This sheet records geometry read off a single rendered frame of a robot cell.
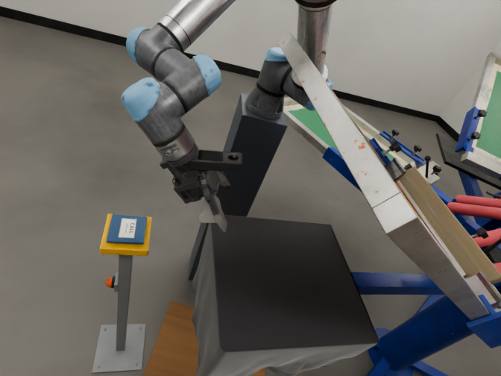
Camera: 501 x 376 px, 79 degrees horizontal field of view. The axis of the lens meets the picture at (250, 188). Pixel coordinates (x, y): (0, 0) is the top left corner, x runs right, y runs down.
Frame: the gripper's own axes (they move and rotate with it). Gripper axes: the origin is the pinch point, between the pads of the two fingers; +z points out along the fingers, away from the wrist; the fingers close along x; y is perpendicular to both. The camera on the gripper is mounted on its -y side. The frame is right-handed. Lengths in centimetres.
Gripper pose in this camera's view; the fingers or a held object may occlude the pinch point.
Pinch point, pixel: (229, 208)
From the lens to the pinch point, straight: 76.6
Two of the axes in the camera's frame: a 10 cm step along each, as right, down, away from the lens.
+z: 3.9, 6.8, 6.2
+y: -9.2, 2.9, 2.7
